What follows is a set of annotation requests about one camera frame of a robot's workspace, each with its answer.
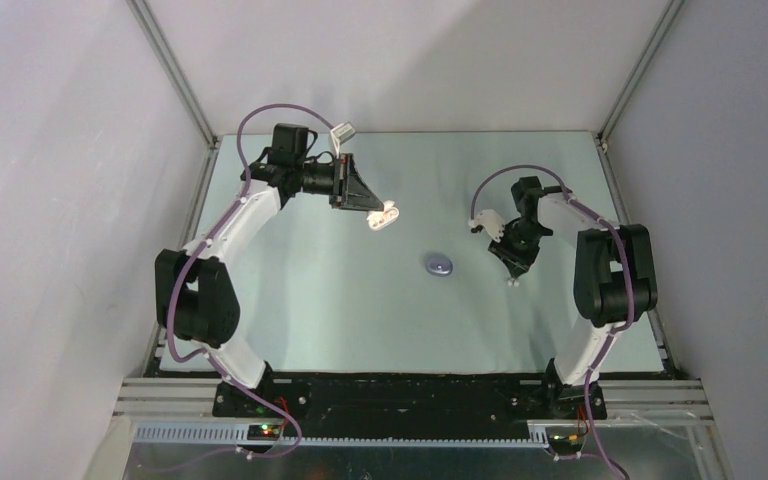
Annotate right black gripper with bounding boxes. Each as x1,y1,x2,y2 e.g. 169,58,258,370
489,221,549,278

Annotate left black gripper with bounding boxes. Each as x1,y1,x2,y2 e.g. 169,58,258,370
293,153,382,213

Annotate white earbud charging case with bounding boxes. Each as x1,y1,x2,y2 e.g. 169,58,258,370
366,200,400,231

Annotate purple earbud charging case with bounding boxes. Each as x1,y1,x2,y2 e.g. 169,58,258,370
424,254,454,277

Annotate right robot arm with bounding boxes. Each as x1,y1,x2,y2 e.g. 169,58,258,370
469,176,658,418

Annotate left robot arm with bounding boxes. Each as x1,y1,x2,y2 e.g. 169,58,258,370
155,122,399,417

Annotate right controller board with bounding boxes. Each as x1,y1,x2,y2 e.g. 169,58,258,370
547,434,586,460

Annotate controller board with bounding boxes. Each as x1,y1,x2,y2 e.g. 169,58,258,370
246,423,284,442
547,434,586,460

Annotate left controller board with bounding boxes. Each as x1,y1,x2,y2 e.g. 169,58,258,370
246,423,284,442

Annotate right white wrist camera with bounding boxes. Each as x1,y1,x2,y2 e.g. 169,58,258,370
468,209,506,242

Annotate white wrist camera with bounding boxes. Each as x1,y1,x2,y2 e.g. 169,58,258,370
329,122,357,152
468,209,506,242

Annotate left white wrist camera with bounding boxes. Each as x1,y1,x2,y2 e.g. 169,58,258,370
329,122,357,152

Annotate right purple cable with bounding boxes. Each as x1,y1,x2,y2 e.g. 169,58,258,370
468,164,637,480

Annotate right aluminium frame post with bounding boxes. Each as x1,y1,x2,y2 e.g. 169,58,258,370
597,0,687,143

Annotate aluminium frame post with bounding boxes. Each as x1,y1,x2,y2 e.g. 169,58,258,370
597,0,687,143
125,0,220,167

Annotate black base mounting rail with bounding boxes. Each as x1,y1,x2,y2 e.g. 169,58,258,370
212,371,607,441

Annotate left aluminium frame post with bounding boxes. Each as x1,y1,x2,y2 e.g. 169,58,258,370
125,0,220,167

